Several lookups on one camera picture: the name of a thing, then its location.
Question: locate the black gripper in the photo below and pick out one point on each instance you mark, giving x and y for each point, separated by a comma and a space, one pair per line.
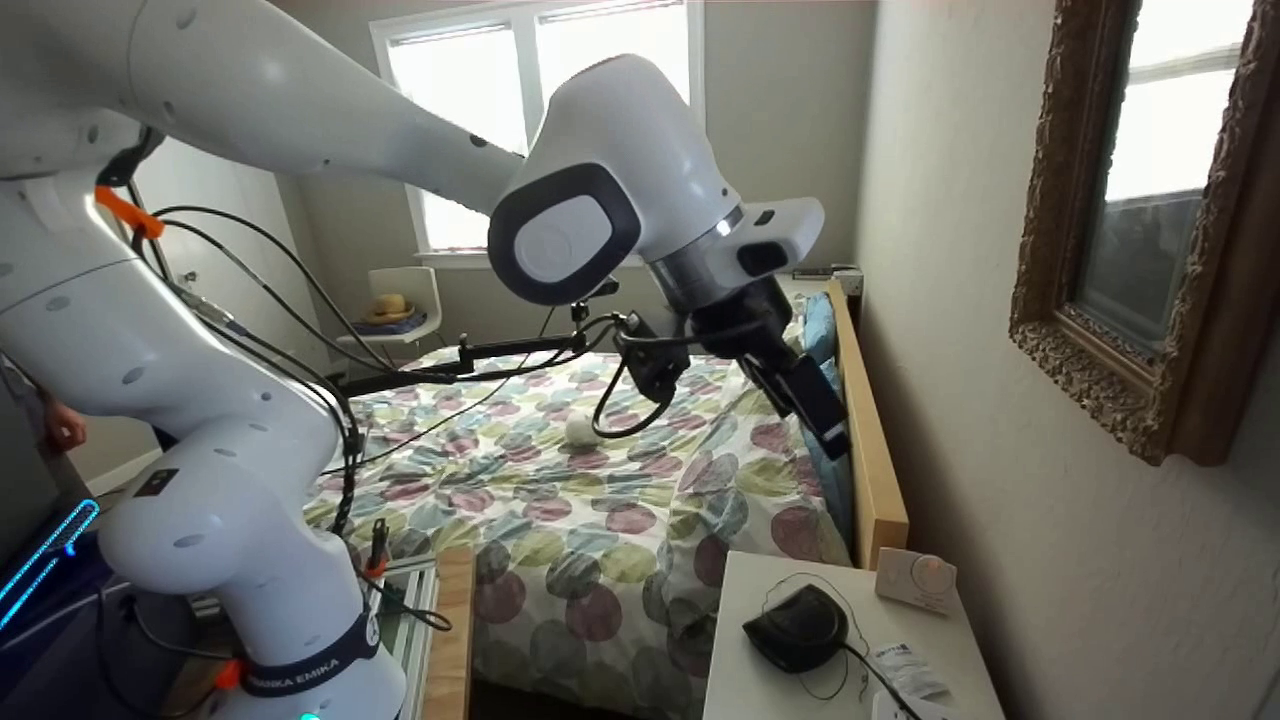
742, 322

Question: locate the gold ornate picture frame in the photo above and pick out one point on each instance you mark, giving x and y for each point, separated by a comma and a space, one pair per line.
1094, 381

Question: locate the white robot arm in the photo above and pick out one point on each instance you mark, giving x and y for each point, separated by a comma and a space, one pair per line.
265, 80

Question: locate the pale tissue box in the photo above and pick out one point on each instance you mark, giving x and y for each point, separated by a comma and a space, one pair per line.
919, 582

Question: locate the black alarm clock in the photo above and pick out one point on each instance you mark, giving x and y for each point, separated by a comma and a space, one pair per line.
798, 630

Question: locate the floral bedspread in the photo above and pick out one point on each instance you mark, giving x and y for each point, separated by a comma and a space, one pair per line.
602, 533

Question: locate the white paper item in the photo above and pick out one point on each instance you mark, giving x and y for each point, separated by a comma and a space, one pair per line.
923, 673

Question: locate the white nightstand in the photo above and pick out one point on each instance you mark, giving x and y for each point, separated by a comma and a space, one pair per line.
725, 695

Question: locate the white chair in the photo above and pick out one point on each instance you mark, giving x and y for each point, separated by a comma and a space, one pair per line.
425, 284

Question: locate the yellow object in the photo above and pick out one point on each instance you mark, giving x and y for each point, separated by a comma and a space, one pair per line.
391, 308

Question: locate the wooden bed footboard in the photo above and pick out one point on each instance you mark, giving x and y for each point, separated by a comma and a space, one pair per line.
453, 641

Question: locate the bright window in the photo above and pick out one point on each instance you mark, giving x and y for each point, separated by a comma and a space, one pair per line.
453, 64

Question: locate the person in grey clothing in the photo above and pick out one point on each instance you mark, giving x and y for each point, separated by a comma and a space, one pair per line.
61, 431

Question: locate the blue glowing light strip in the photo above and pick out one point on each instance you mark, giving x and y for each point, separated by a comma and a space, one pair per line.
65, 527

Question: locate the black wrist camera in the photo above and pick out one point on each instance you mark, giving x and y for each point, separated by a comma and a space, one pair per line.
656, 364

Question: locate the black camera boom rod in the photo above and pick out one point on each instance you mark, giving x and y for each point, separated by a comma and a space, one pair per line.
464, 358

